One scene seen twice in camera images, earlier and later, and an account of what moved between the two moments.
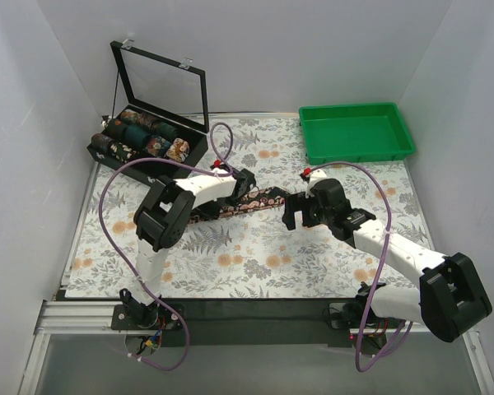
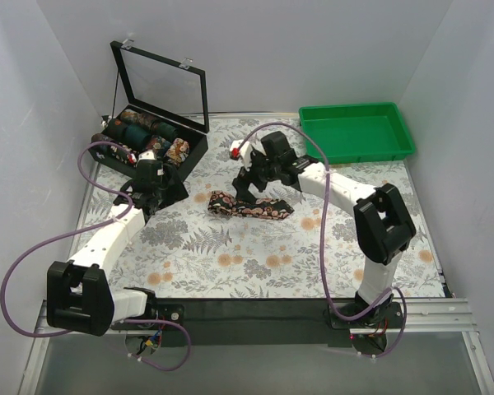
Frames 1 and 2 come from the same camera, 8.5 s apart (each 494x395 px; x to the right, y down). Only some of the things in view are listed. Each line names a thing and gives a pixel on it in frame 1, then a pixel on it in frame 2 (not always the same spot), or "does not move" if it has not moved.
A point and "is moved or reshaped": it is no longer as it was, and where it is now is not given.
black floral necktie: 251,201 is moved or reshaped
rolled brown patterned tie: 129,115 does not move
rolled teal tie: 137,135 does not move
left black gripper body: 213,210 to 170,186
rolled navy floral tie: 157,146 does not move
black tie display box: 165,115 does not move
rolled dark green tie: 164,129 does not move
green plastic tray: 337,133 does not move
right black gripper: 293,210 to 249,178
